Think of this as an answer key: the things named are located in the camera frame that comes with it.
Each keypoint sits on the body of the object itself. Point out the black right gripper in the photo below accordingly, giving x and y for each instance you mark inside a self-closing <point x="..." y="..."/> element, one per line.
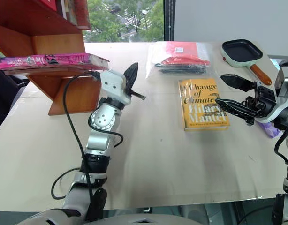
<point x="263" y="100"/>

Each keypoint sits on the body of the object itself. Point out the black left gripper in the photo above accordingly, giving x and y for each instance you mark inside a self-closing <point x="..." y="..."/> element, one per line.
<point x="137" y="95"/>

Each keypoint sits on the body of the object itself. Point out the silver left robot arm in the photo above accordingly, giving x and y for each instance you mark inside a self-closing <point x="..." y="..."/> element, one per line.
<point x="103" y="119"/>

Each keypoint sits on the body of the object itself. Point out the yellow paperback book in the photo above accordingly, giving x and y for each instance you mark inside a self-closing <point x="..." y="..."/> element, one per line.
<point x="200" y="112"/>

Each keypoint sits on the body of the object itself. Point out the pink paperback book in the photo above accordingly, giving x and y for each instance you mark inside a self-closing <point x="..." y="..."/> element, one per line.
<point x="64" y="59"/>

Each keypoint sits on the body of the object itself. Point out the wooden bookshelf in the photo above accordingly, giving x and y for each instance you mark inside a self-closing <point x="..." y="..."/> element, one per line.
<point x="64" y="42"/>

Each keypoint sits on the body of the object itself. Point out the red upright book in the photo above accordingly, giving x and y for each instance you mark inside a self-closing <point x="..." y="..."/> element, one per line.
<point x="52" y="5"/>

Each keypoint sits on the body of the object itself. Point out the clear plastic zip bag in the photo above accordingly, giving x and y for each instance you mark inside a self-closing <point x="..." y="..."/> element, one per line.
<point x="155" y="54"/>

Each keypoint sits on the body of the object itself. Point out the mint green frying pan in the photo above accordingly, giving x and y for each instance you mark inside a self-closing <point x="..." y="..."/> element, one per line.
<point x="242" y="51"/>

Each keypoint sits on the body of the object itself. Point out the purple wrapped object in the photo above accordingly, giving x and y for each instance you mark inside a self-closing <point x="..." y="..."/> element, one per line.
<point x="271" y="131"/>

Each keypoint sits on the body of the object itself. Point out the green trees outside window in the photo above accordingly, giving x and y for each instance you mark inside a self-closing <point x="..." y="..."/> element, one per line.
<point x="125" y="21"/>

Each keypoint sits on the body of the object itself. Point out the red and black bundle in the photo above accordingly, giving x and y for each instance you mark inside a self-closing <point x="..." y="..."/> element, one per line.
<point x="184" y="64"/>

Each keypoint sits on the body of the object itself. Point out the red flat package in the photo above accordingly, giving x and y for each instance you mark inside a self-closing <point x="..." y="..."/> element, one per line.
<point x="181" y="49"/>

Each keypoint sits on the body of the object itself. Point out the grey robot torso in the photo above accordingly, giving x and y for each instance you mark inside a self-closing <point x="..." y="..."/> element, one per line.
<point x="134" y="220"/>

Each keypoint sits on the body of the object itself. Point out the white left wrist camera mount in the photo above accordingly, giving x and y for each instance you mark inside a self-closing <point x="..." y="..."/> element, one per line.
<point x="112" y="84"/>

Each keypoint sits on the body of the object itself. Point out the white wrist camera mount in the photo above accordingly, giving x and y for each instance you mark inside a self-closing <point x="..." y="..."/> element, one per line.
<point x="112" y="84"/>
<point x="281" y="103"/>

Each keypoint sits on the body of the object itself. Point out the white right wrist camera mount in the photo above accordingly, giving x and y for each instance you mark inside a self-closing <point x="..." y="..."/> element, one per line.
<point x="281" y="103"/>

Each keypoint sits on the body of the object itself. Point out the dark window frame post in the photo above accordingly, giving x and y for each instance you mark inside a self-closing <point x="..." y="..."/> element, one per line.
<point x="169" y="21"/>

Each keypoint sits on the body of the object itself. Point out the white wall panel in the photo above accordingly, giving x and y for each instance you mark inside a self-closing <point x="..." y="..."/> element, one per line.
<point x="233" y="21"/>

